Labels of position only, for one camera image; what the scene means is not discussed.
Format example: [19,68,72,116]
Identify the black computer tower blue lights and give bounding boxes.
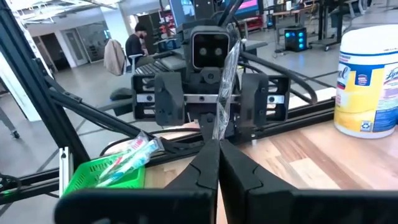
[284,26,308,52]

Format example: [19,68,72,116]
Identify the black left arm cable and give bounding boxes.
[238,51,318,105]

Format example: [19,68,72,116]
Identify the person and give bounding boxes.
[125,22,156,68]

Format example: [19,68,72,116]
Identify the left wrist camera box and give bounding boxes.
[190,26,231,71]

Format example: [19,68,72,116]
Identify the packaged red toothbrush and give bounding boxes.
[102,132,150,184]

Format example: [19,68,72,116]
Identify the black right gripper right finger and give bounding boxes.
[218,139,398,224]

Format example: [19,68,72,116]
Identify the beige hanging jacket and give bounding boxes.
[103,39,126,77]

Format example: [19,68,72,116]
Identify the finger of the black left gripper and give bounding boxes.
[239,72,270,129]
[154,71,186,128]

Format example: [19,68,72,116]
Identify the packaged blue toothbrush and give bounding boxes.
[212,39,242,141]

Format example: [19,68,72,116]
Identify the Lysol wipes canister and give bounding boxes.
[333,24,398,140]

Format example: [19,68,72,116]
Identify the green plastic basket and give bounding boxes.
[62,152,146,197]

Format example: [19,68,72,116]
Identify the blue white toothbrush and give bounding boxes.
[96,138,165,188]

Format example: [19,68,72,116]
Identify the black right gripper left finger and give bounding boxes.
[53,139,221,224]

